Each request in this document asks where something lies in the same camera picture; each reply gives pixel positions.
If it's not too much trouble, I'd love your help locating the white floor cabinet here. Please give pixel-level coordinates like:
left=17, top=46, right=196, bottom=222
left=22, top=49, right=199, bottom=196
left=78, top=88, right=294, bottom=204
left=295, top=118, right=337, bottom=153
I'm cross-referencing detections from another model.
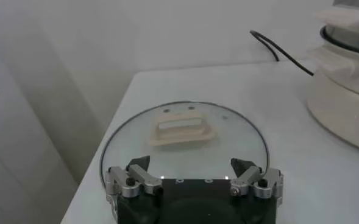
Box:
left=0, top=57, right=79, bottom=224

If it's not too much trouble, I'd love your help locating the black cooker power cable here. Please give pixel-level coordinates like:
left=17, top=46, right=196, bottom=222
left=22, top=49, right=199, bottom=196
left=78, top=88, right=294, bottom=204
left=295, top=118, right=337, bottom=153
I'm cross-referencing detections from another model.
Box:
left=249, top=29, right=315, bottom=77

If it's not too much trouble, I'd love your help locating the white electric cooker pot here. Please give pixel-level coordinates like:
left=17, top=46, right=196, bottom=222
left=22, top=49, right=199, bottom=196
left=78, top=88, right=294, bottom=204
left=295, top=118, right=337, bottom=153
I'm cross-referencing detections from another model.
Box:
left=305, top=42, right=359, bottom=155

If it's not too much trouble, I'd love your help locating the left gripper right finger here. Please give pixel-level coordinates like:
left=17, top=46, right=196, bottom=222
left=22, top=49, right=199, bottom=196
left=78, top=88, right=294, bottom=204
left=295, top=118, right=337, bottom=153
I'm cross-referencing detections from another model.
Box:
left=229, top=157, right=284, bottom=200

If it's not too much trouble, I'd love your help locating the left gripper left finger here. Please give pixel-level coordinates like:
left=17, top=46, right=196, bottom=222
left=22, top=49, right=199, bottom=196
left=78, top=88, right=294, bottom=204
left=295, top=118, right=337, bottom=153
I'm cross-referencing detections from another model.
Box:
left=105, top=155, right=163, bottom=198

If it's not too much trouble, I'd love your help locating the round glass pot lid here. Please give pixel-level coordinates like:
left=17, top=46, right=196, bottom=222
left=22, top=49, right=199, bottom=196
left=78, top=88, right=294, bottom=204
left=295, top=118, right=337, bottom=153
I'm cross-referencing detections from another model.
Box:
left=99, top=100, right=271, bottom=189

